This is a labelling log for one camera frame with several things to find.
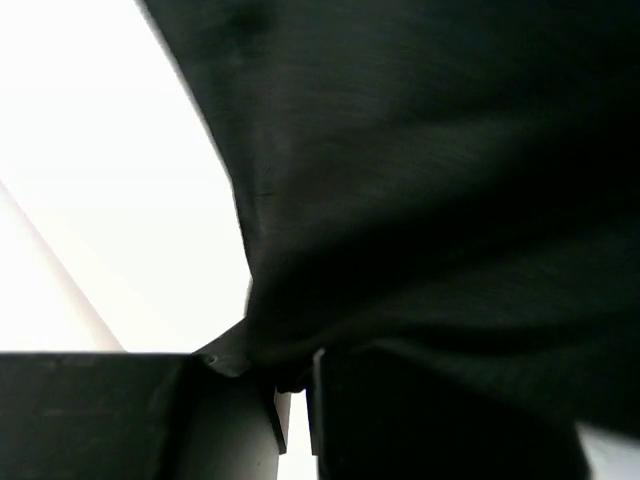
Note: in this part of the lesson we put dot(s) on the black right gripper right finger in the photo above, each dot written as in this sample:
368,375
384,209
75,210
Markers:
375,416

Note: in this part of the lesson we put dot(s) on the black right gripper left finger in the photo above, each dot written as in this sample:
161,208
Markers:
140,416

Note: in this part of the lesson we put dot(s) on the black pleated skirt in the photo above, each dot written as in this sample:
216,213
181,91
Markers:
454,181

